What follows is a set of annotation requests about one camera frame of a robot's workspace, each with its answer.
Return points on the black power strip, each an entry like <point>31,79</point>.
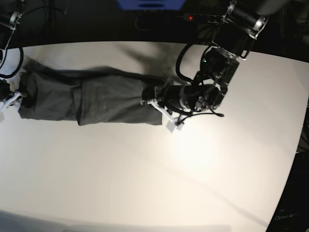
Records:
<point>203,18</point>

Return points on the dark grey T-shirt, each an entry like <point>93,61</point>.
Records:
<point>96,95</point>

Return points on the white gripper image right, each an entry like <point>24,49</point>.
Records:
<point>170,101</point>

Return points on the blue plastic box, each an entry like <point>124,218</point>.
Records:
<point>151,4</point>

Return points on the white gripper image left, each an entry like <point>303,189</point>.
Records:
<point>14,100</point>

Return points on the black OpenArm case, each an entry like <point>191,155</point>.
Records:
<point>292,212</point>

